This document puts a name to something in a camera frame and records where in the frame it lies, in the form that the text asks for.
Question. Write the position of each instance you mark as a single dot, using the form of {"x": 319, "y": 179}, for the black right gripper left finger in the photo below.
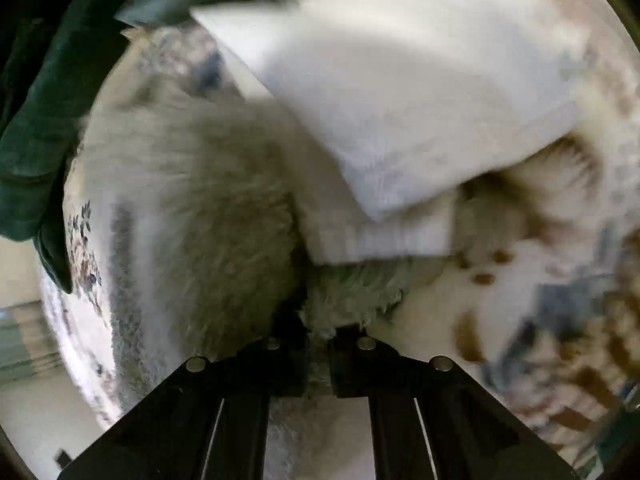
{"x": 207, "y": 420}

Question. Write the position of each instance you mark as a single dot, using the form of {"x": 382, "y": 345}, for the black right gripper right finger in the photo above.
{"x": 432, "y": 420}

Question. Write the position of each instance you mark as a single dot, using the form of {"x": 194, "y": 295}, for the grey fluffy fleece pants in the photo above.
{"x": 196, "y": 222}

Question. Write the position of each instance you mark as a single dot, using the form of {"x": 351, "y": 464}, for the floral fleece bed blanket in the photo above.
{"x": 538, "y": 296}

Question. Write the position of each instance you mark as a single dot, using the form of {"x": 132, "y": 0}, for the teal striped left curtain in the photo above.
{"x": 28, "y": 348}

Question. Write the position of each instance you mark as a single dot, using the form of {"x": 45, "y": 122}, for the dark green velvet blanket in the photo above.
{"x": 54, "y": 56}

